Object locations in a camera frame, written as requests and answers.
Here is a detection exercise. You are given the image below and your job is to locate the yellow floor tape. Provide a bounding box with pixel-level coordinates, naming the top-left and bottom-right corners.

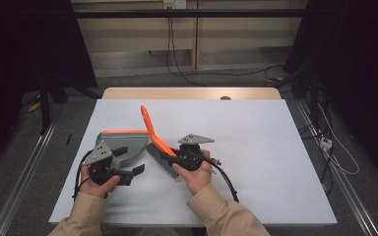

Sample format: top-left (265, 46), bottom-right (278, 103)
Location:
top-left (27, 101), bottom-right (42, 113)

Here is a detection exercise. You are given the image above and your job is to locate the metal floor rail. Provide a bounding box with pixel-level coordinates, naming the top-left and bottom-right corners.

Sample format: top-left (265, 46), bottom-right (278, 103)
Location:
top-left (294, 99), bottom-right (378, 236)
top-left (0, 121), bottom-right (58, 236)

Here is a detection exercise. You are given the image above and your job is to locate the white wall socket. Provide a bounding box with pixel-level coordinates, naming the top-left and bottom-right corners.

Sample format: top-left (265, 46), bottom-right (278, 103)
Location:
top-left (162, 0), bottom-right (187, 10)

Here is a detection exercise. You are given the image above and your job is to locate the dark curtain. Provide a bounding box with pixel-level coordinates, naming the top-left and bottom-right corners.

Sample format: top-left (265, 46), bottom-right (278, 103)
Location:
top-left (283, 0), bottom-right (378, 188)
top-left (0, 0), bottom-right (99, 171)

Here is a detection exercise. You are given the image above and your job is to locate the black hanging cable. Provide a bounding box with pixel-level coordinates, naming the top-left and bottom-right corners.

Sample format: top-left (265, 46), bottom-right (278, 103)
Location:
top-left (165, 16), bottom-right (208, 88)

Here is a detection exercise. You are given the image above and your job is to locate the person's right hand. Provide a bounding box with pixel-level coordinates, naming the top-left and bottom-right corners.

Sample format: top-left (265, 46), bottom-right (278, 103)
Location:
top-left (171, 149), bottom-right (215, 197)

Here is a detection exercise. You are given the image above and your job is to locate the bundle of black cables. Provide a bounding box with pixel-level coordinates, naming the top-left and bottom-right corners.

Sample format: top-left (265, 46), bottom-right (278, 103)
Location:
top-left (299, 107), bottom-right (338, 195)

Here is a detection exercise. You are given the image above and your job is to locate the black metal stand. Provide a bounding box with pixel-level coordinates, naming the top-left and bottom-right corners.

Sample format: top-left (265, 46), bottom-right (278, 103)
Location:
top-left (274, 63), bottom-right (321, 127)
top-left (37, 75), bottom-right (102, 136)

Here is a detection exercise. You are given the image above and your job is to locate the black metal crossbeam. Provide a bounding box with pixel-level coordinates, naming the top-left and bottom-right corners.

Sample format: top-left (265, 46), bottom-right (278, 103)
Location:
top-left (73, 9), bottom-right (309, 19)

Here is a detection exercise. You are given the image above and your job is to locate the left hand-held gripper black cable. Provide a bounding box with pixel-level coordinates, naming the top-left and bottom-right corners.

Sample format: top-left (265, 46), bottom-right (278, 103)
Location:
top-left (72, 149), bottom-right (95, 202)

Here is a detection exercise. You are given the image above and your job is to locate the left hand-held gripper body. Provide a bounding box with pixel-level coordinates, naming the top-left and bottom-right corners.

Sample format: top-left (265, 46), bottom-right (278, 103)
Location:
top-left (82, 140), bottom-right (134, 187)

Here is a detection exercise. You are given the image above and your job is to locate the hand-held gripper black cable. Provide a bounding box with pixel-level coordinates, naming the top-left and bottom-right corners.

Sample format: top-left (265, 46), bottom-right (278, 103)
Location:
top-left (72, 149), bottom-right (95, 202)
top-left (203, 156), bottom-right (240, 205)

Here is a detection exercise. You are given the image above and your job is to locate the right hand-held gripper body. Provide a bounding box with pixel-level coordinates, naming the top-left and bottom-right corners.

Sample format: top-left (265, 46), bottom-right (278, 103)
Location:
top-left (176, 133), bottom-right (216, 171)

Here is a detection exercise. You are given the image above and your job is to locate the white power strip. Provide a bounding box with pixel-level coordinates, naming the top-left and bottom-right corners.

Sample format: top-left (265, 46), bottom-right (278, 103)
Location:
top-left (319, 137), bottom-right (334, 150)

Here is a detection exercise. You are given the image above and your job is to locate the white cable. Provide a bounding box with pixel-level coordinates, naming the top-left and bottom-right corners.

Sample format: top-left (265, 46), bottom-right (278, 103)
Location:
top-left (318, 102), bottom-right (361, 176)

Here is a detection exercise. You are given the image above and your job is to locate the grey dustpan with orange edge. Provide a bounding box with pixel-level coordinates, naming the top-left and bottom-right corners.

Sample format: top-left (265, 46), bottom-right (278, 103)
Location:
top-left (94, 129), bottom-right (151, 172)

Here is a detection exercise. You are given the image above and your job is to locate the right hand-held gripper black cable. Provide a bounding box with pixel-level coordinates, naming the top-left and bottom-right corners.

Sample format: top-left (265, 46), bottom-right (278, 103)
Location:
top-left (203, 156), bottom-right (240, 205)

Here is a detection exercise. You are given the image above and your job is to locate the white table mat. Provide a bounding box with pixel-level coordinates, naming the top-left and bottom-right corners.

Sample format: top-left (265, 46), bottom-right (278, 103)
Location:
top-left (48, 98), bottom-right (339, 227)

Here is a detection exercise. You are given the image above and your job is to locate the person's left hand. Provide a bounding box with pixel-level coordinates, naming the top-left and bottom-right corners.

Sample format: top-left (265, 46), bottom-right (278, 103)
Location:
top-left (79, 165), bottom-right (121, 199)

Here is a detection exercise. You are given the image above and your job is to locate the wooden table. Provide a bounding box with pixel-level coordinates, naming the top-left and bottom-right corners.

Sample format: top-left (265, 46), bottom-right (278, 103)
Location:
top-left (101, 87), bottom-right (283, 101)

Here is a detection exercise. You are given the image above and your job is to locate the orange-handled grey brush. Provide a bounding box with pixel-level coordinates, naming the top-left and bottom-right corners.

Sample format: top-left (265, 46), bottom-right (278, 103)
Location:
top-left (140, 104), bottom-right (182, 180)

